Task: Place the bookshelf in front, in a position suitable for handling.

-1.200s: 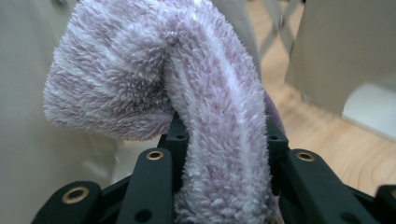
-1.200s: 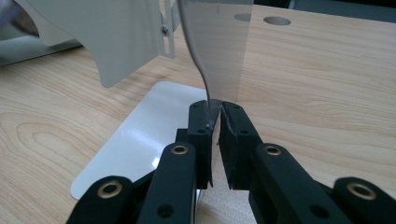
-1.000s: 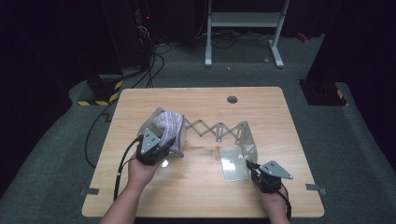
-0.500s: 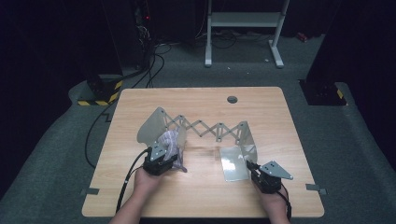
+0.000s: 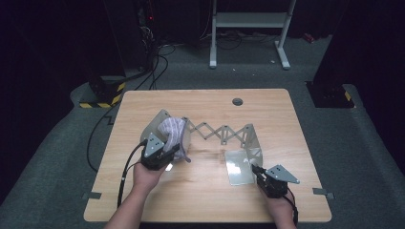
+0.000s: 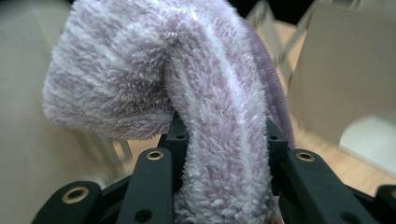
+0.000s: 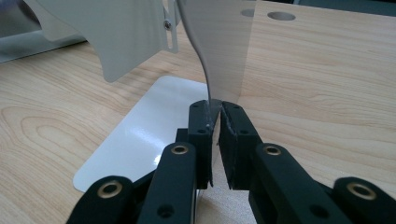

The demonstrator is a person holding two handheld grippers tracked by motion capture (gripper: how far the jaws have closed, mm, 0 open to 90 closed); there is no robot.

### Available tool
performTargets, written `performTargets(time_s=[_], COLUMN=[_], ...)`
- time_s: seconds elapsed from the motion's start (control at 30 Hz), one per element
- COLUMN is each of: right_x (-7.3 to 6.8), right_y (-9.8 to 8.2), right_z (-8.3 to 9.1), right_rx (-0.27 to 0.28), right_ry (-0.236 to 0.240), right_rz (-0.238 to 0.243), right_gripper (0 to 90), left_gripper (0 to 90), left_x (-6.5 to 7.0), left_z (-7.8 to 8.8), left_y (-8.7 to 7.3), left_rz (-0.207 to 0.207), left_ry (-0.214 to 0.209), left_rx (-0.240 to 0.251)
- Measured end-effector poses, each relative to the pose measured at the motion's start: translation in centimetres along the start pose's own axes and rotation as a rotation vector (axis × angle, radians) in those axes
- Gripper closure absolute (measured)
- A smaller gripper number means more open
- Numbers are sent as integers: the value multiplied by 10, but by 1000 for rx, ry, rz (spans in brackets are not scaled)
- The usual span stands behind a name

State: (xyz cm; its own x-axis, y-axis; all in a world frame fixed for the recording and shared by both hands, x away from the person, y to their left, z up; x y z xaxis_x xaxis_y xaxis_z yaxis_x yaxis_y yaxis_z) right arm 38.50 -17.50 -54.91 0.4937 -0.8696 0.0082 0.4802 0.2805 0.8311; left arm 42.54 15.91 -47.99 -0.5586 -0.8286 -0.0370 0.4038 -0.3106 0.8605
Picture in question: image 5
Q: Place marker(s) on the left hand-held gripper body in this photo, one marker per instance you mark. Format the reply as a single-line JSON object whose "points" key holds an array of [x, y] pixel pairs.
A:
{"points": [[156, 160]]}

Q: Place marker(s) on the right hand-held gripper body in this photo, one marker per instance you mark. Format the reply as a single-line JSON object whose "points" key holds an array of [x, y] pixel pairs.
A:
{"points": [[273, 187]]}

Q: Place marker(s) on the extendable metal bookend rack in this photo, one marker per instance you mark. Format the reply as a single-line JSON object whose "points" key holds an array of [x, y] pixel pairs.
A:
{"points": [[238, 168]]}

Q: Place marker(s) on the purple striped fuzzy sock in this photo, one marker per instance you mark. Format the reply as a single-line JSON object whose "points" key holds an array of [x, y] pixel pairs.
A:
{"points": [[173, 129]]}

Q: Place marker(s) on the person's left hand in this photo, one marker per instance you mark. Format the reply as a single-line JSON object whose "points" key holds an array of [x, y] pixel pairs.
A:
{"points": [[148, 178]]}

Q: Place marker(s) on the person's right hand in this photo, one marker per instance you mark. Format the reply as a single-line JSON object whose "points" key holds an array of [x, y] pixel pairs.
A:
{"points": [[281, 208]]}

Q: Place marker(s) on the grey tape piece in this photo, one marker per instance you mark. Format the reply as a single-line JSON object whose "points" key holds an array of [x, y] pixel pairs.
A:
{"points": [[92, 195], [321, 191]]}

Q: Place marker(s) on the black yellow striped stand base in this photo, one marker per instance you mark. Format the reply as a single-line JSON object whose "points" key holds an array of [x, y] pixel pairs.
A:
{"points": [[328, 95], [106, 93]]}

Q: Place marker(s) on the small red object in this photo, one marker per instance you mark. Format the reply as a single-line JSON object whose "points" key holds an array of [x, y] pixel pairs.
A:
{"points": [[308, 38]]}

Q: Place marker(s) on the white metal stand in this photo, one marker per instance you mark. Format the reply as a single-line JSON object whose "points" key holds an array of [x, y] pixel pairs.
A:
{"points": [[250, 19]]}

